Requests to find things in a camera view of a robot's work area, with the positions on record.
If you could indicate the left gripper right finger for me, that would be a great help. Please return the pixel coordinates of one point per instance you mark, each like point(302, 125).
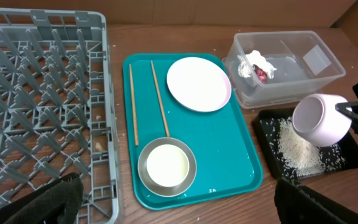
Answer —
point(297, 203)

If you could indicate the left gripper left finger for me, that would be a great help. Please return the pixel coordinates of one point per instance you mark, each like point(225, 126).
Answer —
point(57, 202)

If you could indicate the pale pink bowl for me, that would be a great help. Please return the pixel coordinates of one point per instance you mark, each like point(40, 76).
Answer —
point(316, 119)

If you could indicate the pile of rice grains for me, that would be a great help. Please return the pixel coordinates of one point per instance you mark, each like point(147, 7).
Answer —
point(296, 157)

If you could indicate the red snack wrapper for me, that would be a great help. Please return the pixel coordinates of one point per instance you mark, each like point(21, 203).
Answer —
point(262, 76)

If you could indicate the white tissue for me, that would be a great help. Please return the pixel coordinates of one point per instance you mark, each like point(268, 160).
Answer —
point(254, 58)

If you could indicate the grey metal bowl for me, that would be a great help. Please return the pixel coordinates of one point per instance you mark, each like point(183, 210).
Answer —
point(150, 184)

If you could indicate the wooden chopstick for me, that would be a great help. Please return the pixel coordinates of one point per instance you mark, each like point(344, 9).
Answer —
point(134, 114)
point(160, 100)

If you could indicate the large white round plate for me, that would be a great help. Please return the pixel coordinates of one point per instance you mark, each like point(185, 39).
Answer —
point(199, 84)

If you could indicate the cream white plastic cup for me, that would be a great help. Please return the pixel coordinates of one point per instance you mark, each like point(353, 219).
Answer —
point(167, 165)

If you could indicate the black food waste tray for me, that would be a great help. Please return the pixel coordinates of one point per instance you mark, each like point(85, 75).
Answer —
point(347, 144)

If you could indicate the clear plastic waste bin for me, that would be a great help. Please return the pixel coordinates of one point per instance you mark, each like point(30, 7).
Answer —
point(302, 63)

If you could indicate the grey plastic dishwasher rack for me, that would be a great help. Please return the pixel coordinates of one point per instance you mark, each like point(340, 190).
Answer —
point(57, 108)

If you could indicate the teal plastic serving tray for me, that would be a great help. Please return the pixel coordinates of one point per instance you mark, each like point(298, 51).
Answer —
point(227, 161)

